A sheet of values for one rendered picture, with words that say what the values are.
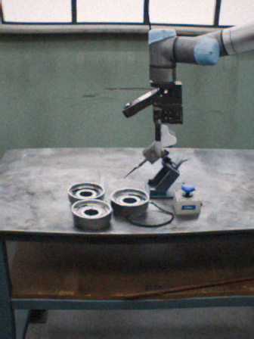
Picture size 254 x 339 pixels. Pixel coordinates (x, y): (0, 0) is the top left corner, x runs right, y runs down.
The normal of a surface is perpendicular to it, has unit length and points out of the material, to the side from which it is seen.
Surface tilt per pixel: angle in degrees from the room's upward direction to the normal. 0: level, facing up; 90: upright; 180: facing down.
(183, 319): 0
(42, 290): 0
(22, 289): 0
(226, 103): 90
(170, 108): 87
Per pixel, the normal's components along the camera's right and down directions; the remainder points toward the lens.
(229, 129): 0.04, 0.40
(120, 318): 0.02, -0.91
